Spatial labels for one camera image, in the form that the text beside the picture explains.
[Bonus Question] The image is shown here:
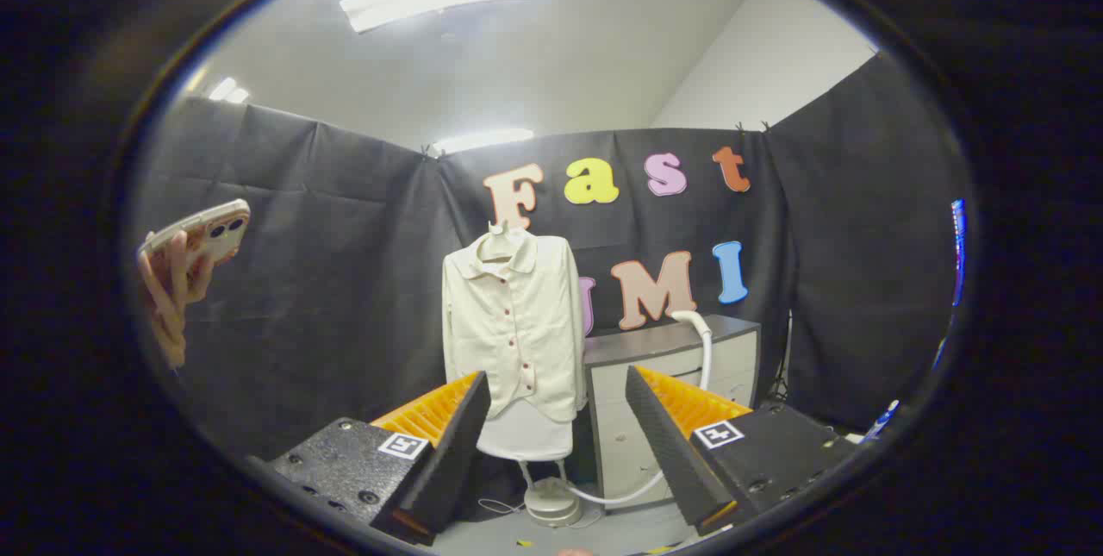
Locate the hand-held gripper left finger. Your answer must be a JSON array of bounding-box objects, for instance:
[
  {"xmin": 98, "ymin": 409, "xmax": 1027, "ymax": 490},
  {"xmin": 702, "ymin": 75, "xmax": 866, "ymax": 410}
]
[{"xmin": 250, "ymin": 371, "xmax": 492, "ymax": 547}]

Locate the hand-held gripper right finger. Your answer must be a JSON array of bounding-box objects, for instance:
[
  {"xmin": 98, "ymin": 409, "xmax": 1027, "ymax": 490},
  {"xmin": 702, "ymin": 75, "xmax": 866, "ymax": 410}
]
[{"xmin": 625, "ymin": 365, "xmax": 858, "ymax": 538}]

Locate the white clothes hanger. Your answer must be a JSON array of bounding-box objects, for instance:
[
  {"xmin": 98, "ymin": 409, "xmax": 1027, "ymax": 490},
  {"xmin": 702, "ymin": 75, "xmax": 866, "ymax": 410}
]
[{"xmin": 478, "ymin": 220, "xmax": 531, "ymax": 264}]

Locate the blue lit panel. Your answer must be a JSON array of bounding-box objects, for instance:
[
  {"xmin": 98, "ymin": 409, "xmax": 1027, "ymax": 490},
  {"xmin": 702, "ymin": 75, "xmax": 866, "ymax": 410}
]
[{"xmin": 950, "ymin": 198, "xmax": 968, "ymax": 307}]

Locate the small ceiling light panel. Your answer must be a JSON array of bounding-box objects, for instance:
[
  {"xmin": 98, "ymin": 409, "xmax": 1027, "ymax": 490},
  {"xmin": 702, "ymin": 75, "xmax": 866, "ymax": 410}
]
[{"xmin": 207, "ymin": 77, "xmax": 252, "ymax": 105}]

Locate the blue and white object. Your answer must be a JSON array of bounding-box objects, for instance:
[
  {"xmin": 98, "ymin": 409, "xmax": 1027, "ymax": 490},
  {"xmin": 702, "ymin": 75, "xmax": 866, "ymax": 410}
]
[{"xmin": 864, "ymin": 399, "xmax": 901, "ymax": 441}]

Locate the black backdrop cloth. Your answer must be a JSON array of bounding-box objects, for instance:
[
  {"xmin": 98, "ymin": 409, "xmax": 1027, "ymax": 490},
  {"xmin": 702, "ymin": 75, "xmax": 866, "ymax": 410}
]
[{"xmin": 129, "ymin": 52, "xmax": 970, "ymax": 462}]

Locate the grey top white cabinet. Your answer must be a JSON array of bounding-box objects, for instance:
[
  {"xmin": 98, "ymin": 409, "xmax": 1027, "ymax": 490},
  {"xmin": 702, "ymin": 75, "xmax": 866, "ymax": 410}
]
[{"xmin": 583, "ymin": 315, "xmax": 763, "ymax": 509}]

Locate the white steamer hose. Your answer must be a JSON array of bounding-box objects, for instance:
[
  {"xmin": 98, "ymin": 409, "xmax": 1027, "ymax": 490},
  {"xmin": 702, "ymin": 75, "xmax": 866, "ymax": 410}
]
[{"xmin": 564, "ymin": 465, "xmax": 669, "ymax": 507}]

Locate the thin dark stand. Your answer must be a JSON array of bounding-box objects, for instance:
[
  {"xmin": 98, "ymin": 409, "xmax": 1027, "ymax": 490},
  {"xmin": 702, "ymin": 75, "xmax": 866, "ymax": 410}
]
[{"xmin": 771, "ymin": 313, "xmax": 792, "ymax": 403}]

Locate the grey steamer base stand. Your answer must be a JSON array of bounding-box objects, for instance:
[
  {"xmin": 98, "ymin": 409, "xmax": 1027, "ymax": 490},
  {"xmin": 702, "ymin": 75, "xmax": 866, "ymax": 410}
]
[{"xmin": 517, "ymin": 457, "xmax": 587, "ymax": 529}]

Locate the white ironing pad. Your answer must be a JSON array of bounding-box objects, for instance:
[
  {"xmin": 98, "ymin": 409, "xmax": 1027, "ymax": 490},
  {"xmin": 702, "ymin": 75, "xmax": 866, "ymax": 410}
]
[{"xmin": 476, "ymin": 397, "xmax": 576, "ymax": 462}]

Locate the cream button shirt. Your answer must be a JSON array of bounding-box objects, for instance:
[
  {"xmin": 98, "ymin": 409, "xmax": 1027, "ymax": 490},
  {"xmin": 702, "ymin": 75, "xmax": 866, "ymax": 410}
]
[{"xmin": 442, "ymin": 228, "xmax": 589, "ymax": 423}]

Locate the pink smartphone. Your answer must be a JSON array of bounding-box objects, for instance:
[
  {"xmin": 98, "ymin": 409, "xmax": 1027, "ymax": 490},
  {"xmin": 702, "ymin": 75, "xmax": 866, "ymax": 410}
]
[{"xmin": 138, "ymin": 198, "xmax": 252, "ymax": 268}]

